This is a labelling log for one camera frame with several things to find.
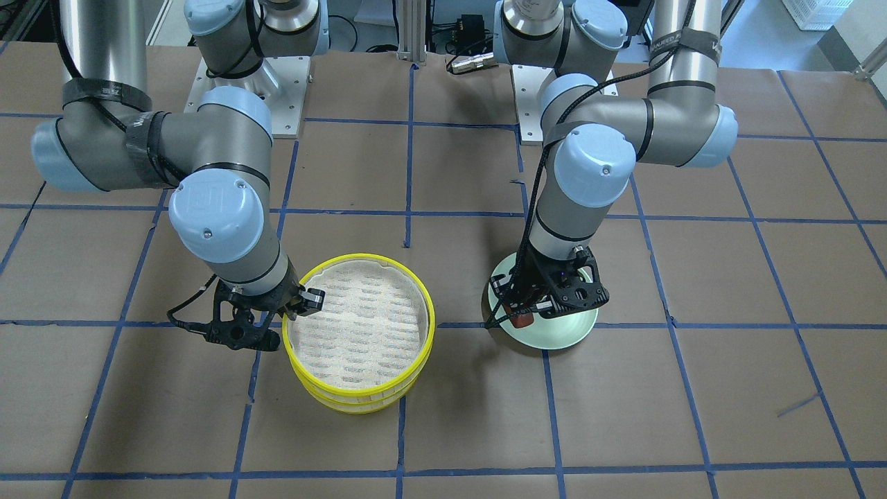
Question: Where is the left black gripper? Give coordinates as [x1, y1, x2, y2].
[490, 246, 611, 319]

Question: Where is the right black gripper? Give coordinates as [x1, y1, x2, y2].
[204, 279, 326, 351]

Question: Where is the brown bun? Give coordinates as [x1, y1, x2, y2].
[502, 313, 535, 329]

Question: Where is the yellow steamer layer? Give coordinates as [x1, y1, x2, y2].
[294, 361, 425, 414]
[284, 253, 435, 395]

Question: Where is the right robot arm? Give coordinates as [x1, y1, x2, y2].
[30, 1, 327, 351]

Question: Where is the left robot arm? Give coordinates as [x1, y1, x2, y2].
[488, 1, 738, 328]

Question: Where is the light green plate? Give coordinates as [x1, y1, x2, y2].
[487, 251, 599, 350]

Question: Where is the silver cylinder connector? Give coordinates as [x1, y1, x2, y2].
[446, 53, 500, 76]

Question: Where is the black power adapter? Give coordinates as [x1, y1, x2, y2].
[452, 14, 487, 50]

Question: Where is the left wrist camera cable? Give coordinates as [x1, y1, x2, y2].
[483, 42, 687, 330]

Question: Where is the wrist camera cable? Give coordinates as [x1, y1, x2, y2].
[483, 42, 687, 330]
[166, 274, 219, 337]

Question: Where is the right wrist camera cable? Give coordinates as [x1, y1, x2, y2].
[166, 274, 219, 337]

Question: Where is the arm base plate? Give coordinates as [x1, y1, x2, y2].
[184, 56, 313, 139]
[511, 68, 621, 146]

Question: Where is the aluminium frame post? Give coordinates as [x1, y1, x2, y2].
[394, 1, 431, 66]

